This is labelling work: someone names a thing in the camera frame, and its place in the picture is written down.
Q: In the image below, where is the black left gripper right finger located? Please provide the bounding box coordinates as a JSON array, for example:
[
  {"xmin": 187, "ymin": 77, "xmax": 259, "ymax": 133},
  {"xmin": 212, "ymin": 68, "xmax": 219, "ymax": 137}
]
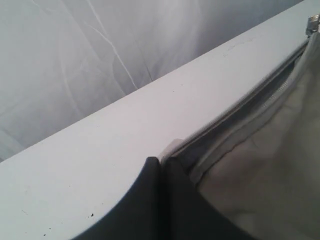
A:
[{"xmin": 162, "ymin": 158, "xmax": 240, "ymax": 240}]

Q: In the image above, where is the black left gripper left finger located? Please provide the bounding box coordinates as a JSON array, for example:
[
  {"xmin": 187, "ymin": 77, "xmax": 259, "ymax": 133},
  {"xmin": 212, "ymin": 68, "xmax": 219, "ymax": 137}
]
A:
[{"xmin": 75, "ymin": 157, "xmax": 161, "ymax": 240}]

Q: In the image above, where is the beige fabric duffel bag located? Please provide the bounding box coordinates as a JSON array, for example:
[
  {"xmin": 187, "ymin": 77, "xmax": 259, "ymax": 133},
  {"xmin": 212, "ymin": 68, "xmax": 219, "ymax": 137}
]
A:
[{"xmin": 162, "ymin": 15, "xmax": 320, "ymax": 240}]

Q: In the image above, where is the white backdrop curtain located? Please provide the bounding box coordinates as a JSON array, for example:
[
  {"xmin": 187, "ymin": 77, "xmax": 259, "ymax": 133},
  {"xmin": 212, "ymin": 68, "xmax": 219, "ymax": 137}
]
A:
[{"xmin": 0, "ymin": 0, "xmax": 318, "ymax": 163}]

